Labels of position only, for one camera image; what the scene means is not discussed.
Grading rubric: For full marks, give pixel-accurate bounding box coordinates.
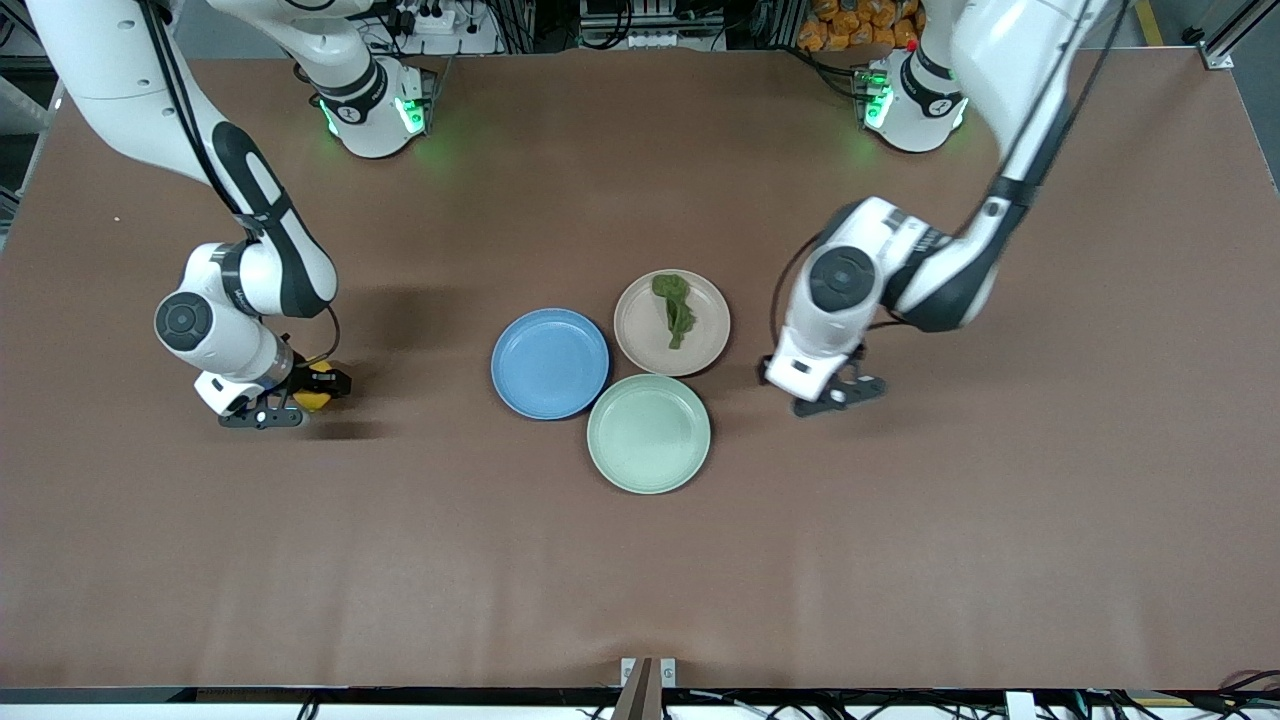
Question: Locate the beige plate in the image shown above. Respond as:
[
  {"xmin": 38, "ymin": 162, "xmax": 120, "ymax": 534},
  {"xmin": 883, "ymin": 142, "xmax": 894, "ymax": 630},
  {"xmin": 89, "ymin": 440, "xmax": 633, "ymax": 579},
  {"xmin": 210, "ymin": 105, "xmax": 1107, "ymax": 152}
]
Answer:
[{"xmin": 613, "ymin": 269, "xmax": 732, "ymax": 378}]

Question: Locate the white equipment rack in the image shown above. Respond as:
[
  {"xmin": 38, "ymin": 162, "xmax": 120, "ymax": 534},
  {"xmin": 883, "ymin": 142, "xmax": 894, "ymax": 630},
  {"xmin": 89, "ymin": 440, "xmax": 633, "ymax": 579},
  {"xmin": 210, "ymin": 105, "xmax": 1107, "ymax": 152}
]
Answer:
[{"xmin": 578, "ymin": 0, "xmax": 729, "ymax": 51}]

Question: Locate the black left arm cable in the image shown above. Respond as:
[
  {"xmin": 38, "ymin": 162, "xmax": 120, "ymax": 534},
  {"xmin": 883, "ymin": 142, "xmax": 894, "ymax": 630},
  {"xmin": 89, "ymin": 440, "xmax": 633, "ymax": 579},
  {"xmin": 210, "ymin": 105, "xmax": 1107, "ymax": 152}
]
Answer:
[{"xmin": 768, "ymin": 0, "xmax": 1136, "ymax": 353}]

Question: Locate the white power strip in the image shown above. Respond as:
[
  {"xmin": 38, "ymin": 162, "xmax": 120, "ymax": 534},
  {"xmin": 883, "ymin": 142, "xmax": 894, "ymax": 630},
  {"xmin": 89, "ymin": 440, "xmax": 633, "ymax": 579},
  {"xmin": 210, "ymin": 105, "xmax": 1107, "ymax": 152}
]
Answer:
[{"xmin": 385, "ymin": 0, "xmax": 461, "ymax": 33}]

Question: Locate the brown paper table cover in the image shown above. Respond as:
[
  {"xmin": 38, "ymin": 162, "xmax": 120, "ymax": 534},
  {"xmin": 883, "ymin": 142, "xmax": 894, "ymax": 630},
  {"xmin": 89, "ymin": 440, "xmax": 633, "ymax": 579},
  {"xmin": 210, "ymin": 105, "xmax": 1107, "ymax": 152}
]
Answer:
[{"xmin": 0, "ymin": 45, "xmax": 1280, "ymax": 691}]

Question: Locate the blue plate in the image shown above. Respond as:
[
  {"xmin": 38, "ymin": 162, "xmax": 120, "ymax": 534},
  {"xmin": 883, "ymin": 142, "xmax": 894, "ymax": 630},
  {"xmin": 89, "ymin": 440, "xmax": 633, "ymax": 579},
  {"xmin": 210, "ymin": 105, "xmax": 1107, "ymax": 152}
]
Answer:
[{"xmin": 490, "ymin": 308, "xmax": 611, "ymax": 421}]

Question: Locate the aluminium frame post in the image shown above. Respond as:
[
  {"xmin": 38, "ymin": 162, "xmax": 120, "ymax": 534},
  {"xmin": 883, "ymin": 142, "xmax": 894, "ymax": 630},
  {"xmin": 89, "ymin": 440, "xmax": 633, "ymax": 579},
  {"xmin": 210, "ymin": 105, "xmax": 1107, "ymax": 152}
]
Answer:
[{"xmin": 1195, "ymin": 0, "xmax": 1280, "ymax": 71}]

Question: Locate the pile of orange items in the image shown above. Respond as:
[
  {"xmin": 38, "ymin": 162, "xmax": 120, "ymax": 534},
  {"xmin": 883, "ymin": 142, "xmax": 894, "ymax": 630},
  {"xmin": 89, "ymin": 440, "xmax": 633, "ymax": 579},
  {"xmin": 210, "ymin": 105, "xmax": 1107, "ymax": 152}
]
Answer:
[{"xmin": 797, "ymin": 0, "xmax": 926, "ymax": 53}]

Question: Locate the yellow lemon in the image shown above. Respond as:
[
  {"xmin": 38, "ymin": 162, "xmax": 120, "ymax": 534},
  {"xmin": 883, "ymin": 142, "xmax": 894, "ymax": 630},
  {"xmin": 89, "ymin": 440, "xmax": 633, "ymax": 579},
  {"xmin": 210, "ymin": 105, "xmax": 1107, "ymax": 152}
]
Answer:
[{"xmin": 296, "ymin": 362, "xmax": 338, "ymax": 414}]

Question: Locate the metal table edge bracket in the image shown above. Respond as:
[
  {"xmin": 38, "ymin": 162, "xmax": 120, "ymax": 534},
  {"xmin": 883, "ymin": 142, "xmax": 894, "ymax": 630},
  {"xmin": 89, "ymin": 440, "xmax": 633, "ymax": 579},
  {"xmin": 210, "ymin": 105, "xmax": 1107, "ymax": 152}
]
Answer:
[{"xmin": 620, "ymin": 657, "xmax": 678, "ymax": 720}]

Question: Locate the pale green plate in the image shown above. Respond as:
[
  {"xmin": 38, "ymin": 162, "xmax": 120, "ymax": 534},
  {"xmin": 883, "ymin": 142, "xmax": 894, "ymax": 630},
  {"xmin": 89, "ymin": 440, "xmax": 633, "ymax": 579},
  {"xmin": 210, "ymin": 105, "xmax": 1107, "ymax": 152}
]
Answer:
[{"xmin": 587, "ymin": 374, "xmax": 712, "ymax": 495}]

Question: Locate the green lettuce leaf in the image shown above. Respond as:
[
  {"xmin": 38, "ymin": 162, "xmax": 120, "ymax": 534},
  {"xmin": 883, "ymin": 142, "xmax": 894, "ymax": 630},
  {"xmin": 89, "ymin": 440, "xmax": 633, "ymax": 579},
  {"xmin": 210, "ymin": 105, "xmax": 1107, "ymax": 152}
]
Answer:
[{"xmin": 651, "ymin": 273, "xmax": 698, "ymax": 351}]

